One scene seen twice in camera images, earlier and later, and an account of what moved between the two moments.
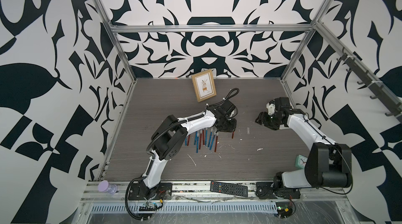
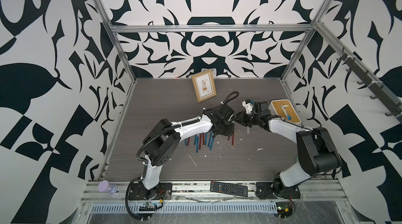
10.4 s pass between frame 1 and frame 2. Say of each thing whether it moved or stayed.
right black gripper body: moved
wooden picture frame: stayed
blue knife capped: stayed
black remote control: stayed
